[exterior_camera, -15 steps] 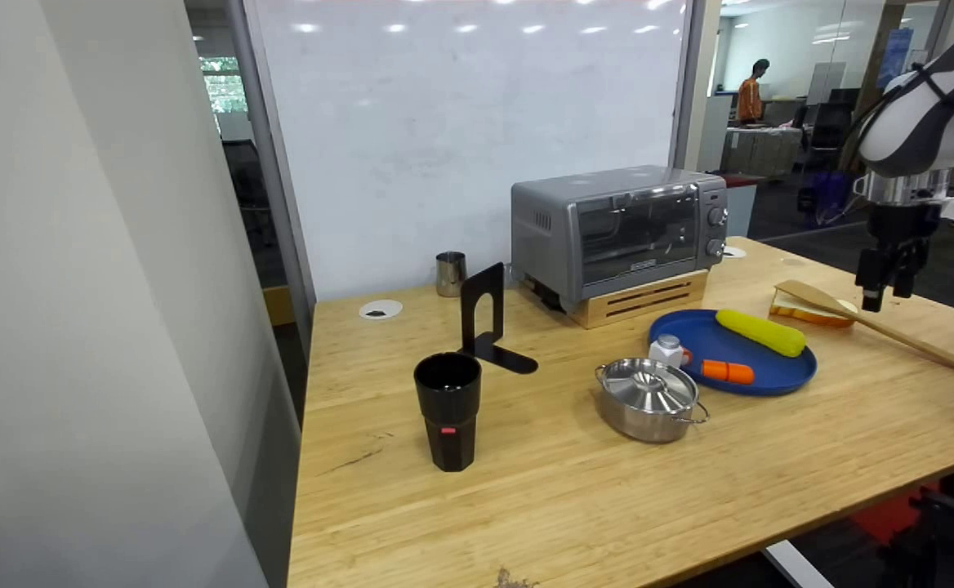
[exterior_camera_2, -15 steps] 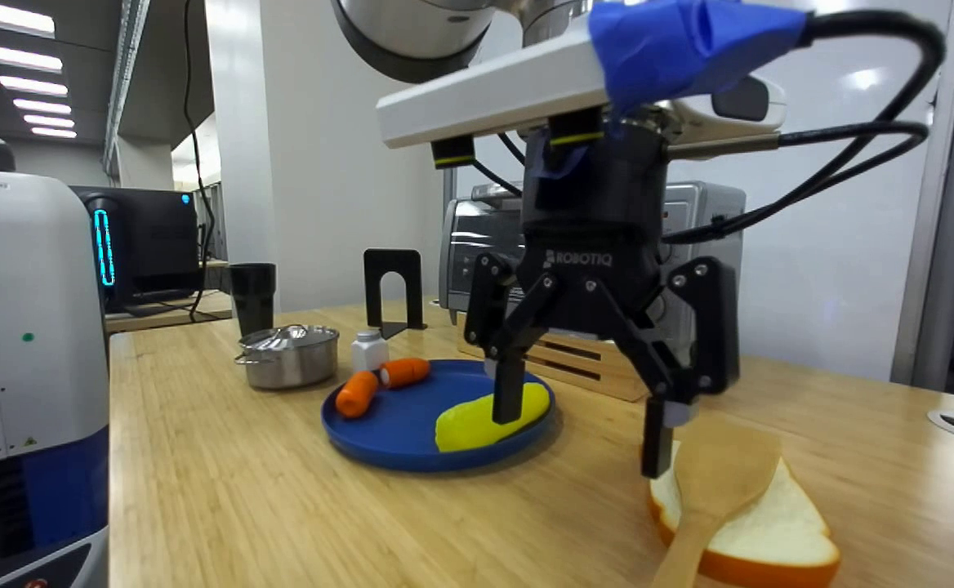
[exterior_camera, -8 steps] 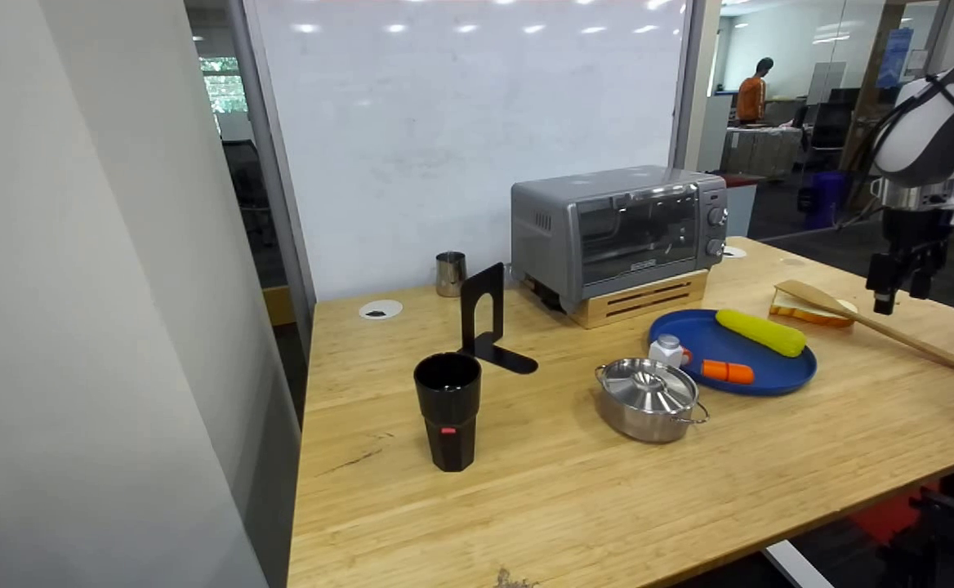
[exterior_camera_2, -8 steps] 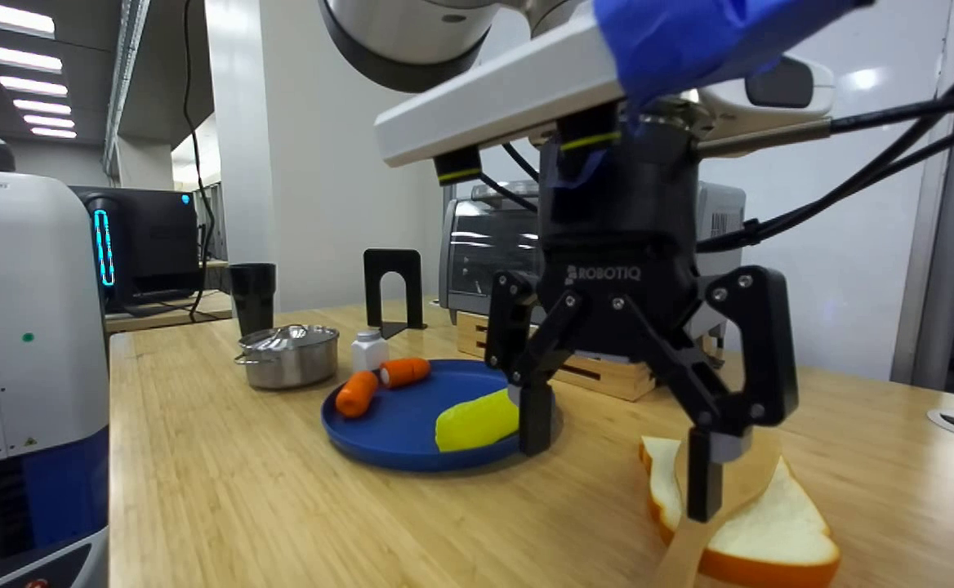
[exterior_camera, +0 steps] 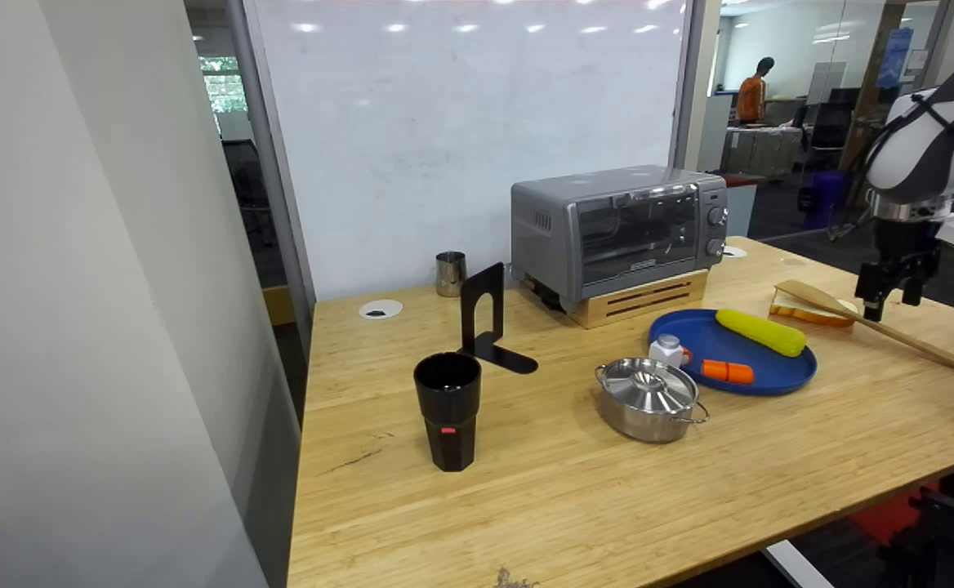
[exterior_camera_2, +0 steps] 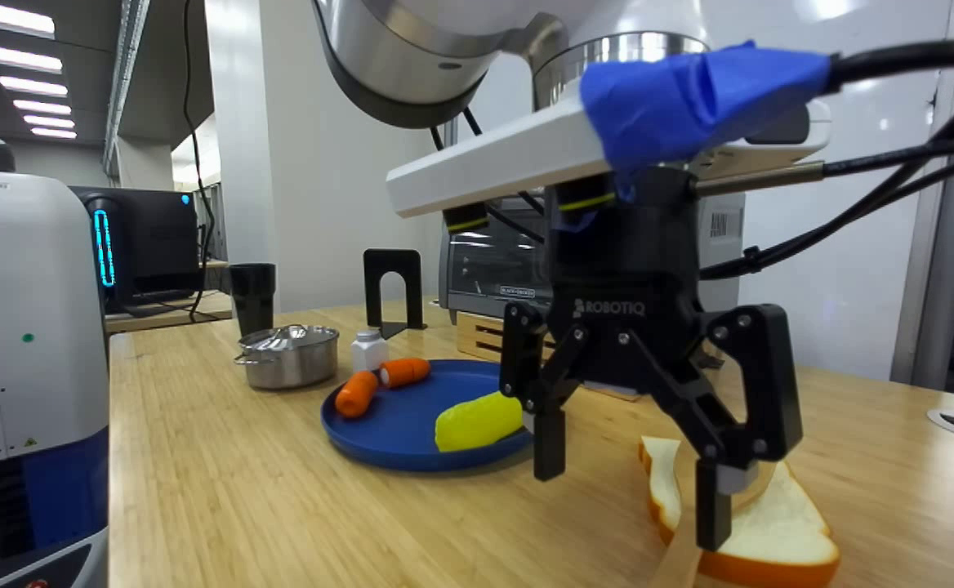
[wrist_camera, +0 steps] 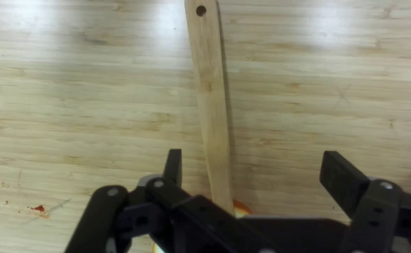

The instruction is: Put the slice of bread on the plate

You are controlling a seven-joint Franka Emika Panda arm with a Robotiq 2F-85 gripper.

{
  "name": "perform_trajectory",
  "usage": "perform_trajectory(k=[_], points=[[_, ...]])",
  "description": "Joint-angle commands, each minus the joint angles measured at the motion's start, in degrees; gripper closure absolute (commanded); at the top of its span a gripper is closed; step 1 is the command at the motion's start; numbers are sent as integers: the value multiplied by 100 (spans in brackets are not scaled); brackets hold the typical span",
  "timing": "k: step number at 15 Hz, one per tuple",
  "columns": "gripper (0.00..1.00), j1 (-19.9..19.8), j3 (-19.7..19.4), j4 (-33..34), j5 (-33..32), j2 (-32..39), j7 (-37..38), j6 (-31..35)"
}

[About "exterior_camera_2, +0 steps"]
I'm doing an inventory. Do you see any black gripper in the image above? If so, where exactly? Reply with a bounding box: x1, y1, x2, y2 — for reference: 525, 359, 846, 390
497, 159, 806, 554

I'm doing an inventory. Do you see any toy slice of bread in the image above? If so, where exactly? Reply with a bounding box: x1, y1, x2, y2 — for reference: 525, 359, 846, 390
638, 433, 843, 588

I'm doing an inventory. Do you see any round blue plate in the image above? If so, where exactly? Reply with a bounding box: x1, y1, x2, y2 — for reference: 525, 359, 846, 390
321, 356, 536, 472

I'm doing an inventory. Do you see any slotted wooden stand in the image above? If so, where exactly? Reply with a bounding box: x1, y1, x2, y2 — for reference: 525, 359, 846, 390
453, 311, 517, 362

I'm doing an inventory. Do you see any yellow toy corn cob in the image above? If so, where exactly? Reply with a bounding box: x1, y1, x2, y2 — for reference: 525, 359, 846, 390
430, 390, 529, 458

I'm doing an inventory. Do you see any grey toaster oven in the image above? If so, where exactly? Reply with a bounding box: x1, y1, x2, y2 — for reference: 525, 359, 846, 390
433, 198, 744, 319

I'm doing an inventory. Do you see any short orange toy piece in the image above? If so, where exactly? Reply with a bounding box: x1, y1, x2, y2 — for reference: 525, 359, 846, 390
376, 356, 433, 392

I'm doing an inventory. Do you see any blue tape wrap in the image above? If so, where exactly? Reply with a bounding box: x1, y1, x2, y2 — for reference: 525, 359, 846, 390
579, 40, 835, 172

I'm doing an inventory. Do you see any small white shaker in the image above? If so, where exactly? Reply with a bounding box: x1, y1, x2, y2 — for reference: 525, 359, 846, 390
351, 327, 393, 375

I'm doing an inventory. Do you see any black metal bookend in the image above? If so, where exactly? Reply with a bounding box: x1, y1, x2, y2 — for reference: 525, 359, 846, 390
363, 244, 428, 341

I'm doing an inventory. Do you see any orange two-piece toy carrot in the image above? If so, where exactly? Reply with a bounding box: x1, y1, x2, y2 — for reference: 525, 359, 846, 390
333, 368, 382, 421

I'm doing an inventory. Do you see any silver pot with lid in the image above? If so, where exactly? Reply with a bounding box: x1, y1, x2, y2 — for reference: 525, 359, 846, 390
231, 319, 343, 392

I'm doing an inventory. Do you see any black cup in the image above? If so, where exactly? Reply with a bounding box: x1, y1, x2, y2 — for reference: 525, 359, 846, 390
224, 262, 281, 341

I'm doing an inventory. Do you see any black screen with blue light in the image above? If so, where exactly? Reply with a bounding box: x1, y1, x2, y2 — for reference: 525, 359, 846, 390
70, 183, 204, 314

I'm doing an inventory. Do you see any white and blue device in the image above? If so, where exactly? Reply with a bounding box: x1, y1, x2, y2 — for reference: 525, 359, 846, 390
0, 167, 110, 588

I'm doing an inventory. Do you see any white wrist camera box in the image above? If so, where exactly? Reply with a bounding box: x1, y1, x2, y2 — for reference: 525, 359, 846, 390
386, 84, 835, 222

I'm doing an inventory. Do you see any black camera cable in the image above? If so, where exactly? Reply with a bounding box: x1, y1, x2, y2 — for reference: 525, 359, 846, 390
692, 37, 954, 284

